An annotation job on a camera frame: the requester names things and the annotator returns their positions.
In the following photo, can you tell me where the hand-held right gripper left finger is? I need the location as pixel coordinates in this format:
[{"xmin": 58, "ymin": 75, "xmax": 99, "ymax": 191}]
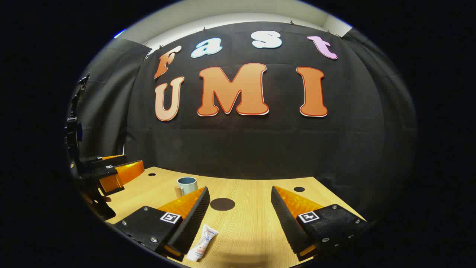
[{"xmin": 113, "ymin": 186, "xmax": 210, "ymax": 261}]

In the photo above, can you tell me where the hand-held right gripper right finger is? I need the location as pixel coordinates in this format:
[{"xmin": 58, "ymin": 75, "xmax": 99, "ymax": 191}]
[{"xmin": 271, "ymin": 185, "xmax": 369, "ymax": 261}]

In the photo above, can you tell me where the white toothpaste tube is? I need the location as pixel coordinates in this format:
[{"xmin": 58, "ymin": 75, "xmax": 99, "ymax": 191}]
[{"xmin": 186, "ymin": 224, "xmax": 219, "ymax": 262}]

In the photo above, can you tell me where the blue-grey cup with wooden handle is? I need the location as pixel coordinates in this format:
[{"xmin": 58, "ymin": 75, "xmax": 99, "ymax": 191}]
[{"xmin": 174, "ymin": 177, "xmax": 198, "ymax": 198}]

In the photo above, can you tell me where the wooden desktop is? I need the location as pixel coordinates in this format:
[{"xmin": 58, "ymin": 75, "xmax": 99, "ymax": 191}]
[{"xmin": 99, "ymin": 166, "xmax": 367, "ymax": 268}]

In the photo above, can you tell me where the black backdrop cloth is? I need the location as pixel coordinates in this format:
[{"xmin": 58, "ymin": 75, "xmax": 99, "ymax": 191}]
[{"xmin": 73, "ymin": 22, "xmax": 419, "ymax": 220}]

